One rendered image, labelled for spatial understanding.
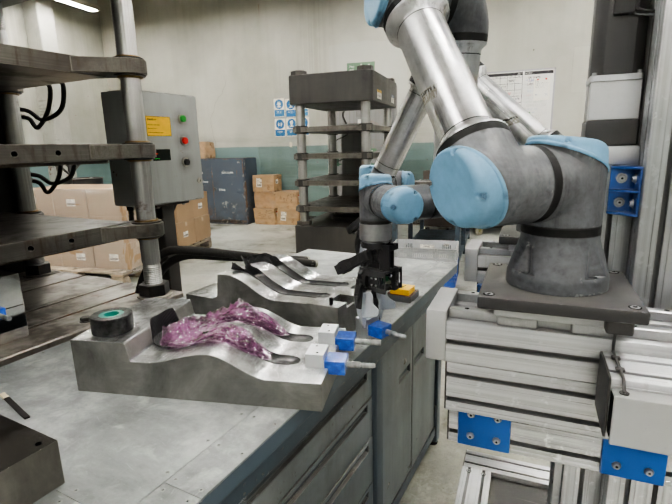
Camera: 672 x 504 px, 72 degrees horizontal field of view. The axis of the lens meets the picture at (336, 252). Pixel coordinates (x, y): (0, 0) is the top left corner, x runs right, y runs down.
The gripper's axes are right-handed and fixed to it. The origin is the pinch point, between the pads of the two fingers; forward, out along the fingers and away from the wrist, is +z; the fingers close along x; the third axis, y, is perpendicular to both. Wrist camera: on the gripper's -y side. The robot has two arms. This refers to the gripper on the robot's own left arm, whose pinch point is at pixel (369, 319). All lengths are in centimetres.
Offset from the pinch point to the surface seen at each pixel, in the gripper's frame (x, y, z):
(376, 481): 10, -6, 56
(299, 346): -23.4, -0.9, -0.9
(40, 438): -70, -5, -2
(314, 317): -9.0, -10.1, -0.9
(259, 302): -12.7, -26.4, -2.4
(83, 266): 87, -422, 68
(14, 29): 177, -806, -230
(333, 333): -18.3, 4.3, -3.5
